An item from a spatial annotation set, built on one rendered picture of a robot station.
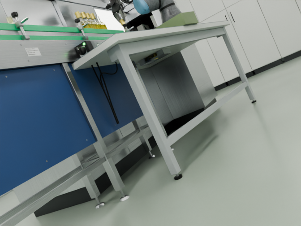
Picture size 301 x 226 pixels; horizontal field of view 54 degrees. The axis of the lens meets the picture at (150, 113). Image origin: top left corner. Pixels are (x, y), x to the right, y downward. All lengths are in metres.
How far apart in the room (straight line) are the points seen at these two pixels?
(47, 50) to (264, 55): 4.64
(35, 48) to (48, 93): 0.22
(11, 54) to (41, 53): 0.17
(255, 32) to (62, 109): 4.66
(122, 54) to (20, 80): 0.47
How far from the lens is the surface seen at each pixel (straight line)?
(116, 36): 1.40
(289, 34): 5.70
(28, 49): 1.44
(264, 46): 5.70
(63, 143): 1.37
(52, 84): 1.46
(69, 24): 2.29
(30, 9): 2.13
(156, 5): 2.07
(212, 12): 5.83
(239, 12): 5.75
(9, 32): 1.45
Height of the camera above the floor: 0.42
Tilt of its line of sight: 3 degrees down
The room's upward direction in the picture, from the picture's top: 25 degrees counter-clockwise
